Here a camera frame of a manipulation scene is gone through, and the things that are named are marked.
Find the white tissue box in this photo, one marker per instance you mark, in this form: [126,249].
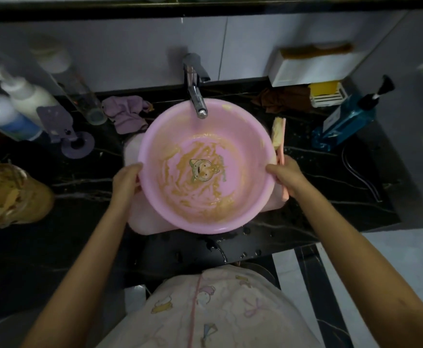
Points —
[313,70]

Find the pink plastic basin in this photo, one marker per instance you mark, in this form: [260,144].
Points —
[208,166]

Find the white pump bottle blue label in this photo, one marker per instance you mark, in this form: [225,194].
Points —
[5,117]

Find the person's right forearm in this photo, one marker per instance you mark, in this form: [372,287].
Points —
[356,268]

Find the yellow sponge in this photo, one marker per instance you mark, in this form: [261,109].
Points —
[324,88]

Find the brown cloth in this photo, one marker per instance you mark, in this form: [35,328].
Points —
[284,97]

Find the stained brown jar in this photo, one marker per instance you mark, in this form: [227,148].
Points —
[12,195]

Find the white soap rack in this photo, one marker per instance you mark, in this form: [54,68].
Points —
[329,100]

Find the person's pale printed clothing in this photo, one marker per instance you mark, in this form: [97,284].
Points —
[215,308]

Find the person's left thumb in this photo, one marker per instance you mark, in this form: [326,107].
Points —
[134,168]

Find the purple cloth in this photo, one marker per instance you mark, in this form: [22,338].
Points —
[124,112]

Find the person's left hand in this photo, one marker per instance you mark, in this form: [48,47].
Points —
[124,183]

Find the person's right thumb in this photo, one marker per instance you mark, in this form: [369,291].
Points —
[275,171]

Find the purple stand holder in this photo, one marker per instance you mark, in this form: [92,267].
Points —
[57,123]

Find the person's left forearm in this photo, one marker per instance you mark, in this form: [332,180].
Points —
[84,275]

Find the chrome faucet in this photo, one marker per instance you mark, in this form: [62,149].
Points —
[194,90]

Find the person's right hand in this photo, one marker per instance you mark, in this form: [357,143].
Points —
[289,177]

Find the pink scrubbing brush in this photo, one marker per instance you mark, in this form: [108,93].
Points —
[283,141]

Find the clear bottle with white cap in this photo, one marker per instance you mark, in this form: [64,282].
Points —
[77,92]

